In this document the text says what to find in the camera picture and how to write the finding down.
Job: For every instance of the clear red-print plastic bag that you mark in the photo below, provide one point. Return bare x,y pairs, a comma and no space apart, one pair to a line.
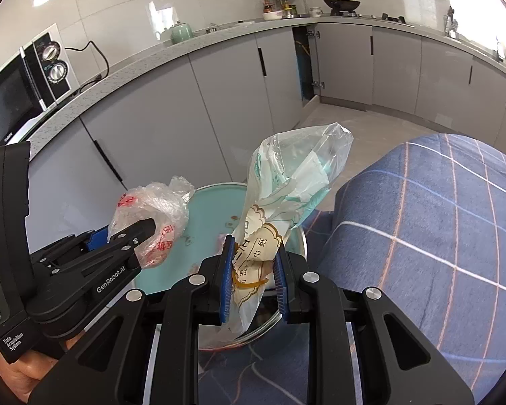
164,215

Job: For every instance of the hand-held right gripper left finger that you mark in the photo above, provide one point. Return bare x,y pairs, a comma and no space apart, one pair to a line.
227,278

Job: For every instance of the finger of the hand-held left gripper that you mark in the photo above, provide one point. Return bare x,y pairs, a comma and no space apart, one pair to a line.
97,240
118,257

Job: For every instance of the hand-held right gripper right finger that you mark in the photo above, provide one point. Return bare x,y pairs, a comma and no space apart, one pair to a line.
280,282

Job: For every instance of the grey kitchen cabinets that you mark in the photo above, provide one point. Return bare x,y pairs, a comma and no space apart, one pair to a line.
215,105

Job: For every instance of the person's left hand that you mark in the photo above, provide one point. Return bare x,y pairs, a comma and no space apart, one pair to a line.
21,375

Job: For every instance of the green ceramic teapot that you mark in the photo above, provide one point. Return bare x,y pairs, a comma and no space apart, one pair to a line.
181,33

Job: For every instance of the blue plaid blanket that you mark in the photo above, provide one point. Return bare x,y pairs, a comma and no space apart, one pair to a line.
405,240

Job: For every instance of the gas stove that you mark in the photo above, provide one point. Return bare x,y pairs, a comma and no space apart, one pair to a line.
362,17

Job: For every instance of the grey speckled kitchen counter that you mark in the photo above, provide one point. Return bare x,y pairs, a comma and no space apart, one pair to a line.
152,57

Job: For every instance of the white bowl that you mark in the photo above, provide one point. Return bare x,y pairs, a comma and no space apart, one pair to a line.
272,16

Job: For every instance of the metal faucet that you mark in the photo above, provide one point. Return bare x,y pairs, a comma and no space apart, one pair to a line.
450,21

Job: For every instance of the yellow rubber band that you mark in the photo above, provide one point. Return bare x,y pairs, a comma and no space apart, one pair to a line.
248,283

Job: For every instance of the glass jar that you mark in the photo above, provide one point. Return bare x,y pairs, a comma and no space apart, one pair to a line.
316,12

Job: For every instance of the white black microwave oven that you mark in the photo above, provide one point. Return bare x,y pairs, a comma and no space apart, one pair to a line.
8,93

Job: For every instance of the black wok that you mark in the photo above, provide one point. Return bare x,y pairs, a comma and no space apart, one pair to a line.
341,5

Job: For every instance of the teal enamel basin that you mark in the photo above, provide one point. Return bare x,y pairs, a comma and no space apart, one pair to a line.
211,206

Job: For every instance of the clear green-print tissue bag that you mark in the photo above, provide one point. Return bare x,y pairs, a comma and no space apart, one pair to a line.
286,168

